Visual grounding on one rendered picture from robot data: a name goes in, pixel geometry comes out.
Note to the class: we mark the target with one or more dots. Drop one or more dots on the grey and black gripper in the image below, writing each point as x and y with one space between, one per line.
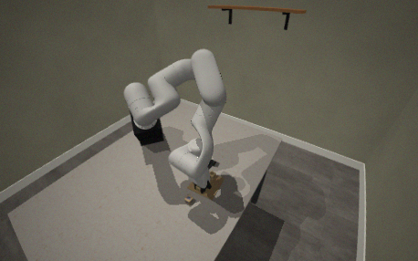
202 181

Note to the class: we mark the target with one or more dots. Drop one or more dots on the tan flat mat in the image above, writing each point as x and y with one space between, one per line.
209 193

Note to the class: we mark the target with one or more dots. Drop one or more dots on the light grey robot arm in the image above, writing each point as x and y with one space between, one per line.
203 68

